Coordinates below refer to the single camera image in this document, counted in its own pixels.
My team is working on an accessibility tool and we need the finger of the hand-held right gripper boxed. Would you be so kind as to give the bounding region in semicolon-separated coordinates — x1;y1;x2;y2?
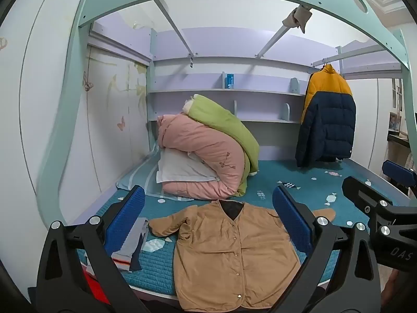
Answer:
382;160;417;199
342;176;396;224

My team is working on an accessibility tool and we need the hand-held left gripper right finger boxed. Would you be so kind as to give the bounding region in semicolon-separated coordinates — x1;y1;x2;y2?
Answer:
270;185;382;313

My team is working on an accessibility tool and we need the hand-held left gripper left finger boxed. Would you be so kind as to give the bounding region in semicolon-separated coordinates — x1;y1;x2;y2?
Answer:
35;185;146;313

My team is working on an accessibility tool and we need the tan buttoned jacket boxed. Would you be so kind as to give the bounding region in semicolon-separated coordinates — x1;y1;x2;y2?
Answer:
148;200;337;312

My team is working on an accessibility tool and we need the person's right hand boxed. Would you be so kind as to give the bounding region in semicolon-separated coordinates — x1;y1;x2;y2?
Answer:
381;269;417;313

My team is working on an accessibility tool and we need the dark counter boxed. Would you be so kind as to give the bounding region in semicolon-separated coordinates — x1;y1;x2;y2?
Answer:
388;134;412;152

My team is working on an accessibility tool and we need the grey striped garment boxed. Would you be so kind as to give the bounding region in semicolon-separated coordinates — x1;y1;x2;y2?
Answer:
111;218;149;273

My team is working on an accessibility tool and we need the teal quilted bed cover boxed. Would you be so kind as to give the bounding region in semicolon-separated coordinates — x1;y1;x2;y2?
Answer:
76;160;411;300

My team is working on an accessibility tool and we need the blue striped pillow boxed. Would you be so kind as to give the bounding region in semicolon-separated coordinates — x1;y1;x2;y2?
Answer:
116;156;170;199

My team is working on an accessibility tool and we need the red cloth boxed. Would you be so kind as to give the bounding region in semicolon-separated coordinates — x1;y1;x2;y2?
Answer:
81;266;111;305

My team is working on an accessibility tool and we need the yellow and navy puffer jacket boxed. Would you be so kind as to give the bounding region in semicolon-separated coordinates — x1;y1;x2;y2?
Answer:
295;64;356;167

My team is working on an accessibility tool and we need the pink quilt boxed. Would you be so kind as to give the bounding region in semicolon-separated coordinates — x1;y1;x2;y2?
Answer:
157;113;248;201

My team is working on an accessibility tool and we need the green quilt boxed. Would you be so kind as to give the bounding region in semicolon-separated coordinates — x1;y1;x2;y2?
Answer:
182;94;260;197

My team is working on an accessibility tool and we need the lilac shelf unit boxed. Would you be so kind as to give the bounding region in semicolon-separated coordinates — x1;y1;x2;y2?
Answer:
146;28;342;160

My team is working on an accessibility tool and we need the beige cloth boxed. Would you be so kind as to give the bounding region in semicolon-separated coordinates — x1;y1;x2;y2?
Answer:
282;5;312;34

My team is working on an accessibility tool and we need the picture frame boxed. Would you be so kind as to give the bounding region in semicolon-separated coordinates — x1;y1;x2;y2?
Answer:
389;112;402;134

